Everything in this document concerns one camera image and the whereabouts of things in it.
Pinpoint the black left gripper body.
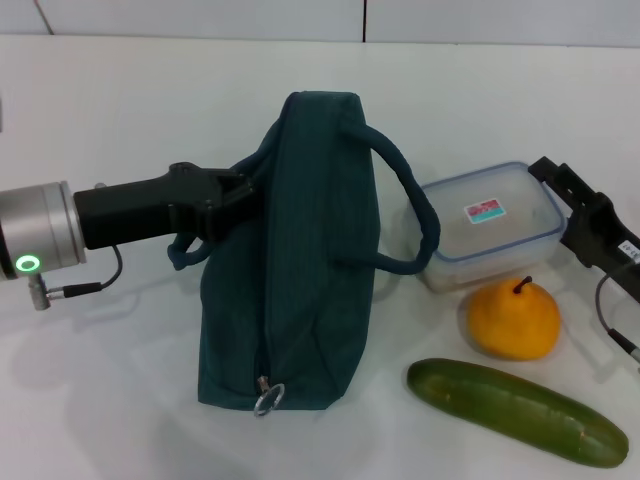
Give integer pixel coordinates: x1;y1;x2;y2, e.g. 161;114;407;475
73;160;222;250

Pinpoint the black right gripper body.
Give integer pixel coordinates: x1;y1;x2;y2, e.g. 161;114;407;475
560;192;640;275

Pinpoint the dark teal fabric bag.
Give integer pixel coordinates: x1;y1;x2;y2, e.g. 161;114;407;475
167;90;442;417

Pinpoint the clear plastic lidded container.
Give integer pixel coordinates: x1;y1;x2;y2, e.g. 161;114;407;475
418;160;569;294

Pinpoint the yellow orange pear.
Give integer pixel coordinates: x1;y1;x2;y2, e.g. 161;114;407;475
467;275;561;362

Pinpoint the green cucumber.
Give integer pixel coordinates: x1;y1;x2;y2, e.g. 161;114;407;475
405;357;630;469

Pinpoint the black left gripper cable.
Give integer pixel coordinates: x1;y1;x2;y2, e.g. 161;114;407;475
28;244;124;312

